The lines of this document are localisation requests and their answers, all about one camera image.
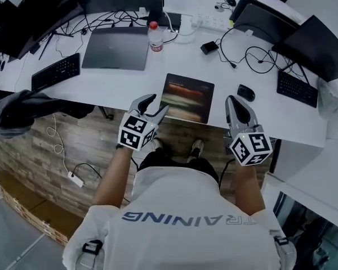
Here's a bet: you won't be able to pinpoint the black keyboard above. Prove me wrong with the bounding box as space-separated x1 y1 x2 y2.
276 70 319 109
30 52 81 93

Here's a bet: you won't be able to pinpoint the red-capped plastic bottle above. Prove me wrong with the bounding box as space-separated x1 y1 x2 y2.
148 20 164 53

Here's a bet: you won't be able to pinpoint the person's left forearm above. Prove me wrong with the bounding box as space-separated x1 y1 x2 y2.
92 144 133 208

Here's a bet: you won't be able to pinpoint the person's black shorts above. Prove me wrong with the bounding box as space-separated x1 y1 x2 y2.
137 150 220 186

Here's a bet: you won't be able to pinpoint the white power strip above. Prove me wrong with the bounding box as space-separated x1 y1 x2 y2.
67 172 85 188
192 12 234 33

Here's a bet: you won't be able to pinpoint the white power adapter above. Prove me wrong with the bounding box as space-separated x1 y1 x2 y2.
173 14 198 44

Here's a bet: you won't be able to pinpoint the person's shoe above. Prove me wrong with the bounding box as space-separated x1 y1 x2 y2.
150 138 164 153
189 139 204 159

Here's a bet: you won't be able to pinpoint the person's white shirt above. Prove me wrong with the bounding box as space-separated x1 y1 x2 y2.
62 166 298 270

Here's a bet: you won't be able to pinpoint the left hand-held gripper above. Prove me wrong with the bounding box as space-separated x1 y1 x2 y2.
117 93 170 151

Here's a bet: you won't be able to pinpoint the black strap buckle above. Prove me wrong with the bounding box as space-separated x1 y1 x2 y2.
81 239 104 256
273 235 290 248

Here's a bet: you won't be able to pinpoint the person's right forearm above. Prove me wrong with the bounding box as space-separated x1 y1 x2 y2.
234 161 266 215

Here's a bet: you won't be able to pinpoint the clear plastic bag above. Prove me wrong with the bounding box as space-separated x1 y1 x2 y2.
317 77 338 118

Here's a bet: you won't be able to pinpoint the black docking hub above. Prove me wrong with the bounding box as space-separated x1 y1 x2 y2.
146 11 183 29

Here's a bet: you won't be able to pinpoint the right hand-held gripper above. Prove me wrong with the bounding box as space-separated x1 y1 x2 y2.
224 95 273 167

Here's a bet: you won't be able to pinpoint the black power adapter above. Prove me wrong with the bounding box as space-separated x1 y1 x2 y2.
200 40 220 55

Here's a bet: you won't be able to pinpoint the person's left shoe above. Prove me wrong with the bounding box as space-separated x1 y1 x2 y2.
150 138 164 153

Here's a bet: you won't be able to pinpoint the black cable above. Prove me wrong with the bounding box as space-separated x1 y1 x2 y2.
218 26 308 75
55 10 149 59
219 157 237 191
72 163 103 180

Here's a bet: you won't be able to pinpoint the dark printed mouse pad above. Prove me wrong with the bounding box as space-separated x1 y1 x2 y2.
159 73 215 124

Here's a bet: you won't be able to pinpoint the person's right shoe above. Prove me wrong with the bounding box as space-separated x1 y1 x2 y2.
189 139 204 159

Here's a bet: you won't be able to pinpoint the dark grey office chair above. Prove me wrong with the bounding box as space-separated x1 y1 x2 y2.
0 89 95 140

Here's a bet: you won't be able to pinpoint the grey closed laptop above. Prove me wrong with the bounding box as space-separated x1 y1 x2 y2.
81 26 150 71

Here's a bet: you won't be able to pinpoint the white cable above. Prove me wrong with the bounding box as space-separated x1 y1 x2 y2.
46 114 74 177

